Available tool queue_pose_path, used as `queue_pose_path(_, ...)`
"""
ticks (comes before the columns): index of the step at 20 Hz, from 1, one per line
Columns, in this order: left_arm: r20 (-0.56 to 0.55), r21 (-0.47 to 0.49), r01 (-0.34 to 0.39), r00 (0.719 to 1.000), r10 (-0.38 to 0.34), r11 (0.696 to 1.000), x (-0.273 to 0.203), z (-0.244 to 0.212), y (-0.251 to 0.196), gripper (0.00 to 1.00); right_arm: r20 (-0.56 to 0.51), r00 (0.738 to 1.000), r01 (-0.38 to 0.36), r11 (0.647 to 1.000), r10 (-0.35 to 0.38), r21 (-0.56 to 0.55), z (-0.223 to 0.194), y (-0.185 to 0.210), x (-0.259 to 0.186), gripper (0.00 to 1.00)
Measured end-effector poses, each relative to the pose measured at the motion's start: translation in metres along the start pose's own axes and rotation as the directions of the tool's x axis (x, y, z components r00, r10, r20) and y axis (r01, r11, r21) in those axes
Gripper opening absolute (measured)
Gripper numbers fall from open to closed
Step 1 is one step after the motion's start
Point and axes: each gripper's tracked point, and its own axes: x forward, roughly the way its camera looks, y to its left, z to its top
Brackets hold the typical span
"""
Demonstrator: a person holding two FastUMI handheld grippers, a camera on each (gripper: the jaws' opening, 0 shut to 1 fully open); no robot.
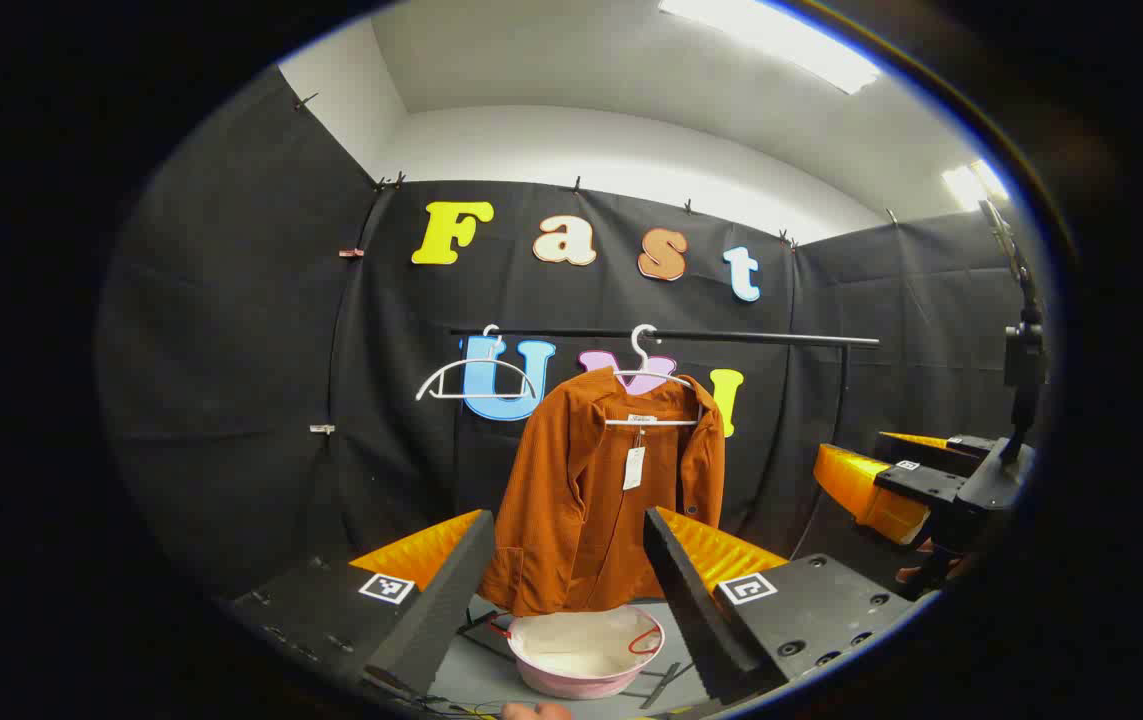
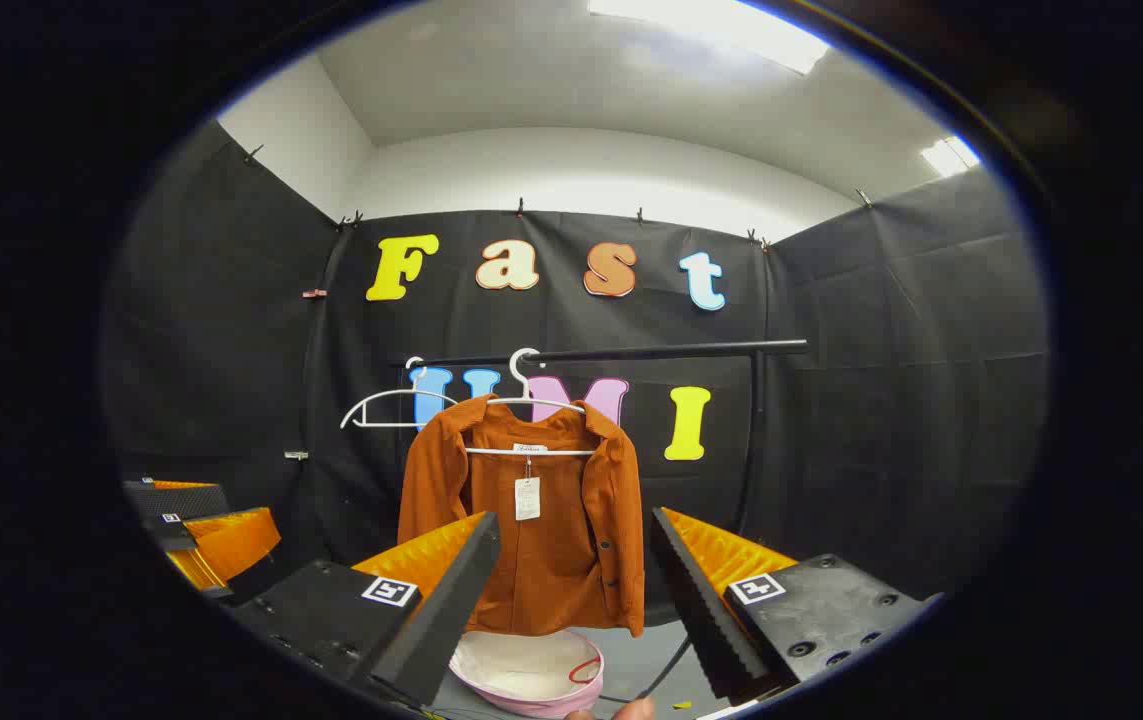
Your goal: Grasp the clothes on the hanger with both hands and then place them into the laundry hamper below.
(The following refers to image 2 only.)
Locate small ceiling light panel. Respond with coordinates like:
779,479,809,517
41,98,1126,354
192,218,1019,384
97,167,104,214
920,135,982,179

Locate white hanger with jacket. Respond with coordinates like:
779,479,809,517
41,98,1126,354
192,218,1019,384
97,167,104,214
461,347,600,459

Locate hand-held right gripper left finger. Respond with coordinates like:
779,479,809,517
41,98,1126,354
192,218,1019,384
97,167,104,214
229,510,504,709

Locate empty white hanger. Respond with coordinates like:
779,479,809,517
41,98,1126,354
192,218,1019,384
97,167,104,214
339,356,460,431

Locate pink white laundry hamper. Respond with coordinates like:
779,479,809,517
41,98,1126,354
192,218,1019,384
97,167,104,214
448,628,605,717

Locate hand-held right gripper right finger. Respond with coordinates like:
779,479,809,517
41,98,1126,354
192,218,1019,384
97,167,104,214
649,506,944,703

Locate orange ribbed jacket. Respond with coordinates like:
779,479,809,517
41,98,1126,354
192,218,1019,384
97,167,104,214
397,393,646,638

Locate large ceiling light panel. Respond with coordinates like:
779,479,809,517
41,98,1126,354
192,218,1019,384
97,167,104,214
588,0,832,77

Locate black floor cable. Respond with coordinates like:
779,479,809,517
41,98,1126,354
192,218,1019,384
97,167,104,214
599,633,694,703

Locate black clothes rack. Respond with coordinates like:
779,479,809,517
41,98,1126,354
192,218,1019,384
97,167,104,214
391,340,810,561

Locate row of black cloth clips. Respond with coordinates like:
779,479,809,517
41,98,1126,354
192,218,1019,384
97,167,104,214
243,145,874,251

